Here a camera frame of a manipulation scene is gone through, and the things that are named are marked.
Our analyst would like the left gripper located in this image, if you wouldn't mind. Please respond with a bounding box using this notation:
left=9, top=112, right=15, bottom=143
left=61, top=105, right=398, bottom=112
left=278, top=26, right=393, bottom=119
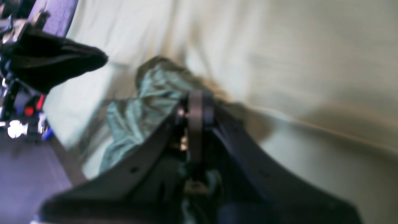
left=6, top=27, right=108, bottom=94

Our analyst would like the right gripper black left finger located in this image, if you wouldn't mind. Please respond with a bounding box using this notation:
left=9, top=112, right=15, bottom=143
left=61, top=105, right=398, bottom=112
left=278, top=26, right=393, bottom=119
left=32, top=90, right=204, bottom=224

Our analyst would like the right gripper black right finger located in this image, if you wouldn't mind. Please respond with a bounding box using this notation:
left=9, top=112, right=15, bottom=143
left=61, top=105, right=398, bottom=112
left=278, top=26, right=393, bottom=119
left=202, top=92, right=362, bottom=224

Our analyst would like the green T-shirt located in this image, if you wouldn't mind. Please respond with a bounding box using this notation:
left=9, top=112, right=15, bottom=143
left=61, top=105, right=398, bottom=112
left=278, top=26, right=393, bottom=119
left=98, top=56, right=237, bottom=224

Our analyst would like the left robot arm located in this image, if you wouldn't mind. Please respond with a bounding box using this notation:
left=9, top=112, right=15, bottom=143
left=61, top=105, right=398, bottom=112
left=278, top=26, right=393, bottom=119
left=1, top=0, right=108, bottom=140

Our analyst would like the light green table cloth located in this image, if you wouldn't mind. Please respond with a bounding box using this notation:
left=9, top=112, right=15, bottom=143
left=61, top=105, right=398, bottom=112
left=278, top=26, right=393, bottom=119
left=44, top=0, right=397, bottom=224

